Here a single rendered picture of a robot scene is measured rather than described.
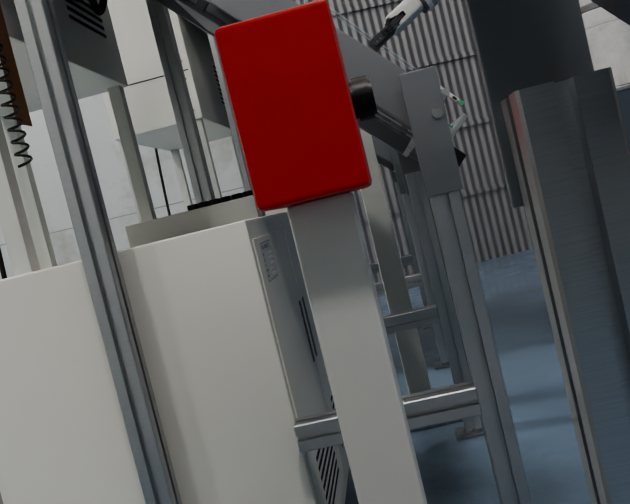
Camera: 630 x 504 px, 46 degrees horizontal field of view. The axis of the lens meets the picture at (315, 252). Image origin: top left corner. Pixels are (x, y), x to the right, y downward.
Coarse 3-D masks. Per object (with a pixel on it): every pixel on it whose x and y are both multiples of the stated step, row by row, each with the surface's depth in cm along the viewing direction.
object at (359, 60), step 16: (208, 0) 106; (224, 0) 106; (240, 0) 106; (256, 0) 106; (272, 0) 106; (288, 0) 105; (240, 16) 106; (256, 16) 106; (352, 48) 105; (368, 48) 105; (352, 64) 105; (368, 64) 105; (384, 64) 105; (384, 80) 105; (384, 96) 105; (400, 96) 105; (400, 112) 105
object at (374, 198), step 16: (368, 144) 196; (368, 160) 196; (368, 192) 197; (384, 192) 196; (368, 208) 197; (384, 208) 197; (384, 224) 197; (384, 240) 197; (384, 256) 198; (384, 272) 198; (400, 272) 198; (384, 288) 198; (400, 288) 198; (400, 304) 198; (400, 336) 199; (416, 336) 199; (400, 352) 199; (416, 352) 199; (416, 368) 199; (416, 384) 200
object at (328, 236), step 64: (320, 0) 62; (256, 64) 63; (320, 64) 62; (256, 128) 63; (320, 128) 63; (256, 192) 64; (320, 192) 63; (320, 256) 68; (320, 320) 68; (384, 384) 68; (384, 448) 68
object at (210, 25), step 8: (176, 0) 143; (192, 0) 169; (200, 0) 141; (184, 8) 150; (192, 8) 141; (200, 8) 141; (208, 8) 165; (216, 8) 155; (192, 16) 158; (200, 16) 145; (208, 16) 140; (216, 16) 172; (224, 16) 161; (208, 24) 152; (216, 24) 140
